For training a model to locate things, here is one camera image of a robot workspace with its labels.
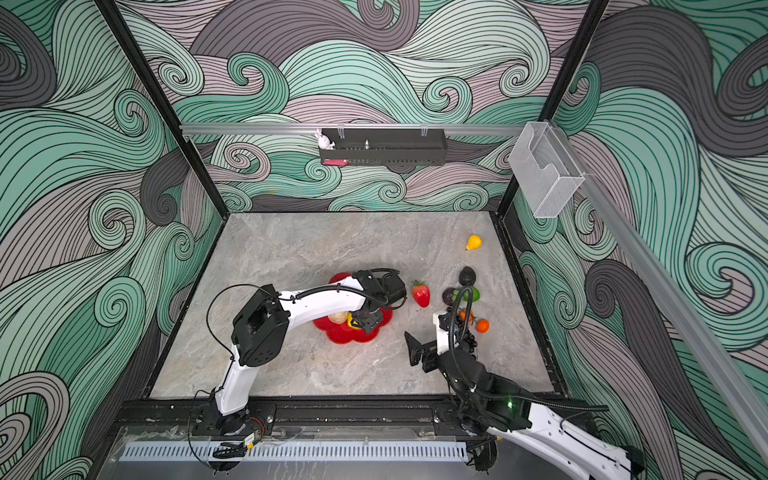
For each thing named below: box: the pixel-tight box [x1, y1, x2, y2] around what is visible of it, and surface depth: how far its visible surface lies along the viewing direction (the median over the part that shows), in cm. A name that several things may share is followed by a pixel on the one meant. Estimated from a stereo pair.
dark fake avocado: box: [459, 266, 476, 286], surface depth 97 cm
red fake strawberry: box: [412, 280, 431, 308], surface depth 95 cm
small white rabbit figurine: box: [314, 129, 335, 150], surface depth 87 cm
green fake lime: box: [451, 286, 481, 302], surface depth 96 cm
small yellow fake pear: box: [466, 234, 483, 251], surface depth 110 cm
